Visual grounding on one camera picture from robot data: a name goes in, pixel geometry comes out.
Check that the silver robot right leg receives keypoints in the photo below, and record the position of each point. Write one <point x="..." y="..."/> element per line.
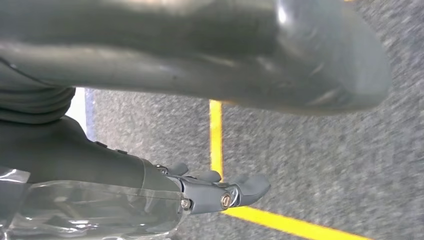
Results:
<point x="198" y="49"/>

